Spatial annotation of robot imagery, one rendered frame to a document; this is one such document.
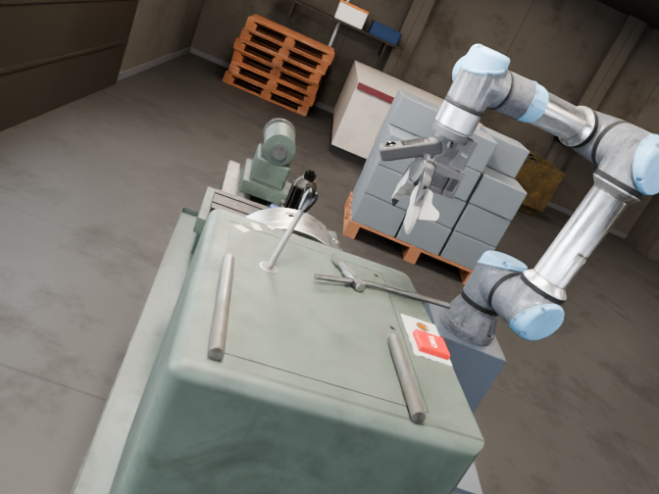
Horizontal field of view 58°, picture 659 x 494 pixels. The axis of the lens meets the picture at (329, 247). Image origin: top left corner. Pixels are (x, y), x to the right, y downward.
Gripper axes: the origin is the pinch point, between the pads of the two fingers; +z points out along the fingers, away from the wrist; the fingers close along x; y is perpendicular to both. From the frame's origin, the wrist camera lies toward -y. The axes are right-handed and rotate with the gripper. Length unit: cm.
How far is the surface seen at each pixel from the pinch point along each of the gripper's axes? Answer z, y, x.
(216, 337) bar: 12.8, -28.9, -38.4
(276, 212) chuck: 18.0, -18.5, 28.4
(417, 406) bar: 12.8, 1.7, -40.5
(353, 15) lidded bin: -10, 86, 812
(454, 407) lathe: 14.9, 10.7, -34.9
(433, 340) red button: 13.7, 10.9, -17.9
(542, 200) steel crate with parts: 112, 432, 691
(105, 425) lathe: 86, -40, 18
